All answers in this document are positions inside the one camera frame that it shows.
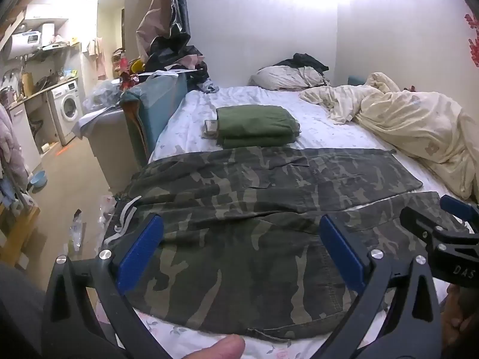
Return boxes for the person's right hand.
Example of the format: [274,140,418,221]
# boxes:
[442,283,479,350]

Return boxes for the person's left hand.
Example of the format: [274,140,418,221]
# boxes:
[183,334,245,359]

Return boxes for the pink jacket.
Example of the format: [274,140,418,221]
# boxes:
[0,105,28,191]

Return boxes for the kitchen counter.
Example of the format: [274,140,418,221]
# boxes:
[0,77,79,174]

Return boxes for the red and yellow toys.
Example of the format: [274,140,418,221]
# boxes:
[120,58,146,90]

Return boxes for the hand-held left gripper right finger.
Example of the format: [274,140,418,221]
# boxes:
[318,214,444,359]

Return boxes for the folded green pants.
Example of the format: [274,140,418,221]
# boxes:
[204,105,302,149]

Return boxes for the white washing machine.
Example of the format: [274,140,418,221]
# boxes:
[48,80,84,146]

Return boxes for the floral pillow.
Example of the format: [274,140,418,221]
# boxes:
[249,65,330,91]

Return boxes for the clear plastic bag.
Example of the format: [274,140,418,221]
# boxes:
[83,79,124,111]

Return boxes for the white water heater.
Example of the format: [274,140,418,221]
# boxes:
[5,30,43,60]

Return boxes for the wooden stool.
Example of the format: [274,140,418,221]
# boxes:
[0,206,40,266]

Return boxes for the camouflage pants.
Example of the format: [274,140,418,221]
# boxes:
[107,146,472,343]

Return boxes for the cream duvet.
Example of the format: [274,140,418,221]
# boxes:
[299,72,479,200]

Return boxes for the white floral bed sheet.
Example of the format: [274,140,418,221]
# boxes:
[112,85,479,359]

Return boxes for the clear plastic wrapper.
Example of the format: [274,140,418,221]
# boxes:
[69,209,87,255]

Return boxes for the dark clothing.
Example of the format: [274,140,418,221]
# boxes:
[273,53,329,73]

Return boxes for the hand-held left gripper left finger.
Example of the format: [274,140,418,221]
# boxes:
[41,213,176,359]

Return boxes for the pile of black bags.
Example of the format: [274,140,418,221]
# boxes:
[144,26,208,79]

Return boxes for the pink hanging towel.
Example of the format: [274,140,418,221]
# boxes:
[88,37,107,79]

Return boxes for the teal bedside box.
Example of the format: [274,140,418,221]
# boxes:
[120,73,188,161]

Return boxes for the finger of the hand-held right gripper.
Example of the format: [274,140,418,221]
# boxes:
[439,194,479,229]
[400,205,468,255]

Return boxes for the grey cabinet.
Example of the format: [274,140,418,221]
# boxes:
[73,107,150,191]

